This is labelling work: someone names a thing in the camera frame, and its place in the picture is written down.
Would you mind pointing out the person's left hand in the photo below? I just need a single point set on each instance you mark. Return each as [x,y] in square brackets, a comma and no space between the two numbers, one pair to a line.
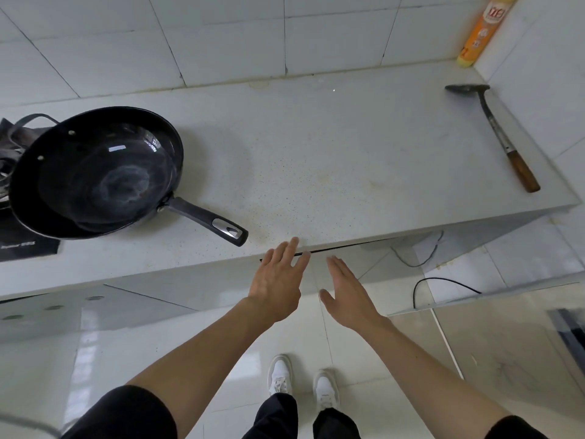
[276,292]

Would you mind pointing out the person's right hand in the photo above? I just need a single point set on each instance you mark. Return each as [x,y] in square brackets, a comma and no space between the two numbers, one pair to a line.
[352,306]

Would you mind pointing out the person's right thumb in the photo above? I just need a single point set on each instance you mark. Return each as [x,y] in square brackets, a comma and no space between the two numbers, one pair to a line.
[326,298]

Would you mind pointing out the person's left middle finger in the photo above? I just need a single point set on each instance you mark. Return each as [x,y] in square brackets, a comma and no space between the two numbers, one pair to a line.
[290,250]

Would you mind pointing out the person's left little finger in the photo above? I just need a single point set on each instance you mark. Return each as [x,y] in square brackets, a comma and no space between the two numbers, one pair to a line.
[268,259]

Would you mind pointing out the person's left forearm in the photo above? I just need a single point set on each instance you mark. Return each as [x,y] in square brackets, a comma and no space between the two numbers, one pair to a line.
[201,352]

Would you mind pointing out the person's right forearm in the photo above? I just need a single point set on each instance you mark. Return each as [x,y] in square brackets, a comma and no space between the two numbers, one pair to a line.
[434,374]

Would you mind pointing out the white right shoe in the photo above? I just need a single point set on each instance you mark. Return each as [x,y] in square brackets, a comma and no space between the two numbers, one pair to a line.
[326,389]

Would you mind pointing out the white shoe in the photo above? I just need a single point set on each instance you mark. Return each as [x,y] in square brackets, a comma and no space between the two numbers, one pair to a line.
[326,389]
[279,377]

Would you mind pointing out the white left shoe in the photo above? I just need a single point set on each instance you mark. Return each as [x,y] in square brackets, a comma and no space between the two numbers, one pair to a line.
[279,377]

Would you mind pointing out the black trousers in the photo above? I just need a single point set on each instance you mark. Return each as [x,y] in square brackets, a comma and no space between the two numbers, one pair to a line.
[274,418]

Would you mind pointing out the white cabinet front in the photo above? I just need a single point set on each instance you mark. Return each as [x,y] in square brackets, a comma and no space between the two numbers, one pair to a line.
[137,301]

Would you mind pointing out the black frying pan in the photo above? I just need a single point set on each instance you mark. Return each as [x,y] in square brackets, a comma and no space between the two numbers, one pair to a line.
[98,173]

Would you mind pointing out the black left sleeve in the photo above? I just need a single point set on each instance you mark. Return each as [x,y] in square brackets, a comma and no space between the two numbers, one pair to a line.
[123,413]

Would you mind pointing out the black sleeve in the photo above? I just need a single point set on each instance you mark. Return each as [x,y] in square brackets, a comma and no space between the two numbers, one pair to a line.
[514,428]
[123,413]

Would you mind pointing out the black right sleeve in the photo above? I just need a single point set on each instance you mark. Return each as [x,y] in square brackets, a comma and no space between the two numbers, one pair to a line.
[514,428]

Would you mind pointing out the black gas stove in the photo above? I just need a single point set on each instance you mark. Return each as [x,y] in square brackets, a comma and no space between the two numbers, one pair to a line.
[23,242]

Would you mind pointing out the grey cloth bag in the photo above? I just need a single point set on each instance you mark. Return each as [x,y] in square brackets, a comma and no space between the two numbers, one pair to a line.
[18,139]

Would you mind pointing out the orange spray bottle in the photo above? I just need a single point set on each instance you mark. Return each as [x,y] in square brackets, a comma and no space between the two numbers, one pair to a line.
[482,31]

